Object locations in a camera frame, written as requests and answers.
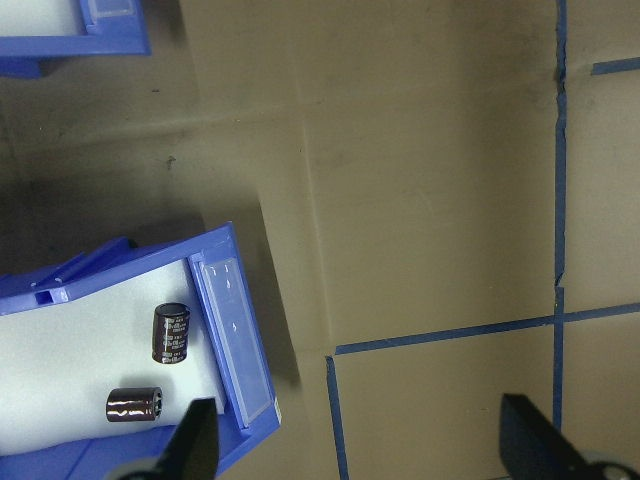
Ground blue plastic capacitor bin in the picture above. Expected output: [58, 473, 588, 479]
[0, 221, 283, 480]

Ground blue plastic push-button bin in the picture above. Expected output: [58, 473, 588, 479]
[0, 0, 153, 80]

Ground dark brown cylindrical capacitor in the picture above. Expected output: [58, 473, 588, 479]
[151, 301, 191, 366]
[105, 385, 164, 424]

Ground white foam bin liner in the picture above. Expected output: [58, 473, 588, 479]
[0, 257, 226, 457]

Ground small assorted parts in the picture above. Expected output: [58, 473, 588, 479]
[0, 0, 89, 39]

